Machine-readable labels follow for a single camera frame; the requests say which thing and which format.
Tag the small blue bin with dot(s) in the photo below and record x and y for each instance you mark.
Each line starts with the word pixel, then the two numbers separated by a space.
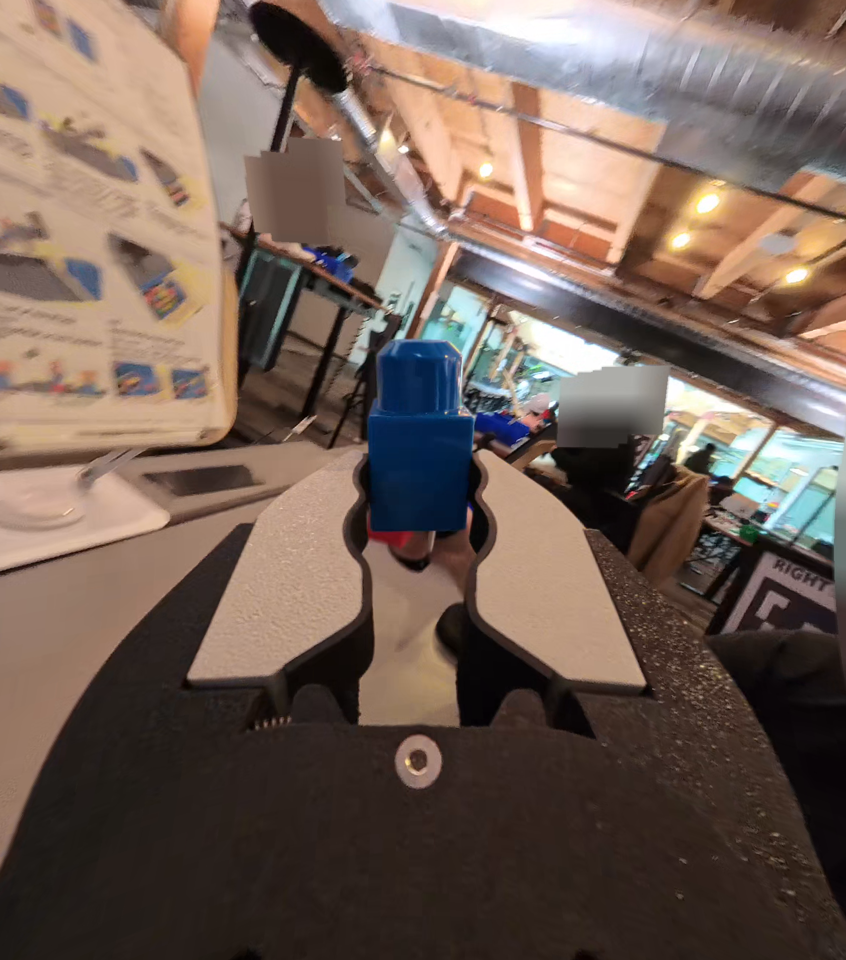
pixel 334 264

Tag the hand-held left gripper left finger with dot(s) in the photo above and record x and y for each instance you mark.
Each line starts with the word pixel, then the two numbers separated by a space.
pixel 280 592

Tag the marker sign board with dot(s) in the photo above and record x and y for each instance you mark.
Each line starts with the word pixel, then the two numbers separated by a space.
pixel 775 592

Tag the blue mega block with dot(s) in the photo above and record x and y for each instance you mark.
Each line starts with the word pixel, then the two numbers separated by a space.
pixel 419 465

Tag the black flat plate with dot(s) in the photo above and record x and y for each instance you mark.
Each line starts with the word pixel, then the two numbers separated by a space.
pixel 197 480

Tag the person's black clothing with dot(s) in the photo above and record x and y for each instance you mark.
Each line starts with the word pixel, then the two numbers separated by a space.
pixel 768 690

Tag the tan coat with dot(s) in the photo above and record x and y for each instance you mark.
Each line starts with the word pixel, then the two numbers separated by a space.
pixel 667 525

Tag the red mega block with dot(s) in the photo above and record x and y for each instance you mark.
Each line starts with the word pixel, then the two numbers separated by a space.
pixel 396 538

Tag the person's right hand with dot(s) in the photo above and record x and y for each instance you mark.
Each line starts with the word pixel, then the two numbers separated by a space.
pixel 456 562

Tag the instruction sheet stand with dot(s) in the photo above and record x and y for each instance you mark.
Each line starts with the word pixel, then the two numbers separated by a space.
pixel 77 187

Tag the wooden clipboard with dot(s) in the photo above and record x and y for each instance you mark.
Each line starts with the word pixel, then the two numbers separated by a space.
pixel 226 337

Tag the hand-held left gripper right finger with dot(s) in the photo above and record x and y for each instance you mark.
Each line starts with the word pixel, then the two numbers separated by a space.
pixel 550 592

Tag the blue plastic bin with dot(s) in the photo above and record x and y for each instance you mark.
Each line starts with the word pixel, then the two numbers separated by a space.
pixel 501 427

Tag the standing desk with wooden top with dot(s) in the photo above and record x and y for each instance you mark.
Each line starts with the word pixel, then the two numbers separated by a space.
pixel 333 360

